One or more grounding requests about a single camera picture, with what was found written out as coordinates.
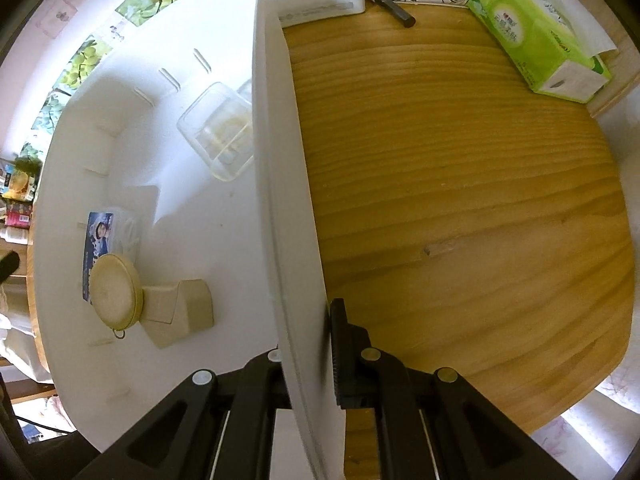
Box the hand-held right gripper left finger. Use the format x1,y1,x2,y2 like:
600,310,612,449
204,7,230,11
72,347,292,480

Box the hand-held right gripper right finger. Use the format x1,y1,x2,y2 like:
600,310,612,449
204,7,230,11
327,298,576,480

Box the beige faceted small box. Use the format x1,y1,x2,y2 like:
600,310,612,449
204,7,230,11
141,278,215,350

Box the white plastic storage bin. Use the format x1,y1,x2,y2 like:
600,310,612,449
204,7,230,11
27,0,346,480

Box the round gold tin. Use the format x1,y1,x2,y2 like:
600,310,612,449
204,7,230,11
87,254,146,337

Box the blue label floss box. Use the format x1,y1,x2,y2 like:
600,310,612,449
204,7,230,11
81,207,138,306

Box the clear plastic box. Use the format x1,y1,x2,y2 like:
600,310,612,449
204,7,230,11
176,81,254,182

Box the pink can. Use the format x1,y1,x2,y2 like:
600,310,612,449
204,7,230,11
4,200,34,229

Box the black pen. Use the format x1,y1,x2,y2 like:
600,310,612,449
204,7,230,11
360,0,417,29

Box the green tissue pack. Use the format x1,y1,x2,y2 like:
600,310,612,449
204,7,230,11
467,0,613,105

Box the clear square wall sticker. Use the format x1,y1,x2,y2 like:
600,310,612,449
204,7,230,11
40,0,82,39

